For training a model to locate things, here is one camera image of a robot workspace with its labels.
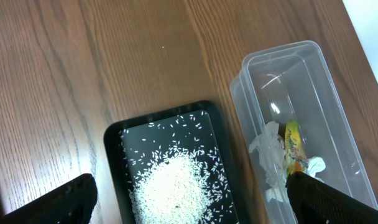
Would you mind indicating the pile of white rice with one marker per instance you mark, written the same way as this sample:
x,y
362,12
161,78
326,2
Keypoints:
x,y
175,173

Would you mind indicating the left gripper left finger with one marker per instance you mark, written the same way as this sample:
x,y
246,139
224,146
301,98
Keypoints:
x,y
72,202

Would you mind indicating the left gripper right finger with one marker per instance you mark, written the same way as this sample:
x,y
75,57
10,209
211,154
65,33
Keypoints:
x,y
315,202

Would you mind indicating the clear plastic bin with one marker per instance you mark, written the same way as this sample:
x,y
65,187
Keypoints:
x,y
293,81

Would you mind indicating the white tissue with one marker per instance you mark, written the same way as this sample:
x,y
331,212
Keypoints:
x,y
271,148

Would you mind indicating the yellow green snack wrapper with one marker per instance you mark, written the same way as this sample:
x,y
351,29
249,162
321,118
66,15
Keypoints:
x,y
295,158

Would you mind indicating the black plastic tray bin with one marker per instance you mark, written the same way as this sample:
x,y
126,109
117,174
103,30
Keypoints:
x,y
114,155

